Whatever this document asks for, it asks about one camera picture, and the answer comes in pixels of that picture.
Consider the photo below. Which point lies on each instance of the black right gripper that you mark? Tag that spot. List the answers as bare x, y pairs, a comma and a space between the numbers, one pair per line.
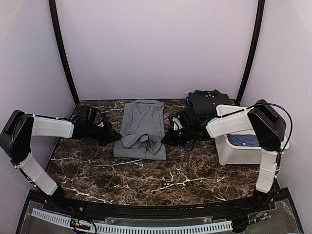
169, 139

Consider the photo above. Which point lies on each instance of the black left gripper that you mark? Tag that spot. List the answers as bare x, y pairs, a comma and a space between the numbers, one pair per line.
110, 135

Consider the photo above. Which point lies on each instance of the grey long sleeve shirt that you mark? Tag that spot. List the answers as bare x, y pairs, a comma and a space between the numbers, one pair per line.
142, 130

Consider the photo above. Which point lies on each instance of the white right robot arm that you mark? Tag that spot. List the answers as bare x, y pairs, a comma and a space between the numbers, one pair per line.
269, 161

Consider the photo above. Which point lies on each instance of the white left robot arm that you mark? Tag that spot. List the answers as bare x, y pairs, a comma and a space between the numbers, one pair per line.
22, 131

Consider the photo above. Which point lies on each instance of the blue plaid folded shirt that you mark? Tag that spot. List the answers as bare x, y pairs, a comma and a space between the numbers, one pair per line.
200, 116

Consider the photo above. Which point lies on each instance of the black striped folded shirt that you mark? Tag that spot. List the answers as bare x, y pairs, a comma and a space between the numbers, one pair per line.
205, 102

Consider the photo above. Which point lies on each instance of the blue checkered shirt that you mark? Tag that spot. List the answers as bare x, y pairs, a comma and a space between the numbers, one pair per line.
243, 140

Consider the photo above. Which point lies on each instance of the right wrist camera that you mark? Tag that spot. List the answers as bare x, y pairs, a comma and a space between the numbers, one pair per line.
183, 119

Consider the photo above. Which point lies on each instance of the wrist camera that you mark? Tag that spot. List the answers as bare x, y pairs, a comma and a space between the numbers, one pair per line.
183, 119
90, 116

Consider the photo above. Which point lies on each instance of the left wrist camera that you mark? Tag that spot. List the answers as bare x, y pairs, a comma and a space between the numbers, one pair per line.
90, 116

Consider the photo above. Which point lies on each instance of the white cable duct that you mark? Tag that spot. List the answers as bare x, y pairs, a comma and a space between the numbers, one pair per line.
114, 225

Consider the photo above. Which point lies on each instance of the black right frame post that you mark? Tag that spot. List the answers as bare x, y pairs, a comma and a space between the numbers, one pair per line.
252, 51

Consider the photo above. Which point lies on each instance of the black frame post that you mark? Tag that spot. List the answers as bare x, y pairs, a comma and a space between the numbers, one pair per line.
61, 50
252, 51

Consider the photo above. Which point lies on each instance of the black front rail base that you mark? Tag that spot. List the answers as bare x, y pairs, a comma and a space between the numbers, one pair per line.
261, 214

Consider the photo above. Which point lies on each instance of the black left frame post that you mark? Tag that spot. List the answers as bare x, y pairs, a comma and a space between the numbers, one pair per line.
61, 50

